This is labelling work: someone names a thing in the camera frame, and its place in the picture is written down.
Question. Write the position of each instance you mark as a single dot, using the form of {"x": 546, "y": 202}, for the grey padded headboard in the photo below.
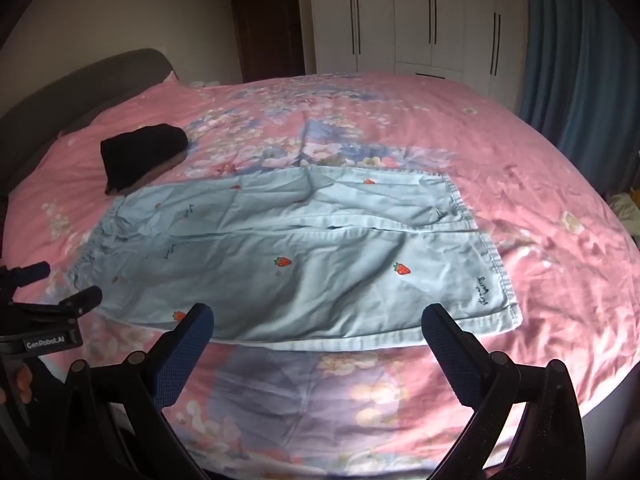
{"x": 75, "y": 90}

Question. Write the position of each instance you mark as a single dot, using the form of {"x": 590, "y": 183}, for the black folded cloth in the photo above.
{"x": 142, "y": 152}

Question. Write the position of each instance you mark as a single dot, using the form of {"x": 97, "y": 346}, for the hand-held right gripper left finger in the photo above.
{"x": 182, "y": 355}

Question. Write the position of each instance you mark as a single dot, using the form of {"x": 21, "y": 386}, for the person's left hand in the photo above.
{"x": 22, "y": 382}

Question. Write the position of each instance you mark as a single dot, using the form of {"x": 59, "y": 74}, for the white wardrobe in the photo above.
{"x": 415, "y": 15}

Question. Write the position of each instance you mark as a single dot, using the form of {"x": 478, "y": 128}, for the pink floral bed cover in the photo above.
{"x": 500, "y": 200}

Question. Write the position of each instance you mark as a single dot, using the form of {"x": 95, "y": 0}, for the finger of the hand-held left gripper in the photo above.
{"x": 32, "y": 271}
{"x": 85, "y": 300}

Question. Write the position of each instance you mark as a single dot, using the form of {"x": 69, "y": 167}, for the blue curtain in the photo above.
{"x": 580, "y": 60}

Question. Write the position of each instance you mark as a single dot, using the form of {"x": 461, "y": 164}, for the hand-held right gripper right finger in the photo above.
{"x": 450, "y": 355}

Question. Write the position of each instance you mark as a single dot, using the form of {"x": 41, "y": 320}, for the light blue strawberry print pants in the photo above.
{"x": 300, "y": 260}

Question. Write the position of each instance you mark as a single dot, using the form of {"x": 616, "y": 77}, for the dark brown door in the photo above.
{"x": 267, "y": 25}

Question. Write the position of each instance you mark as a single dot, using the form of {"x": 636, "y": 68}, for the pale crumpled cloth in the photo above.
{"x": 625, "y": 212}

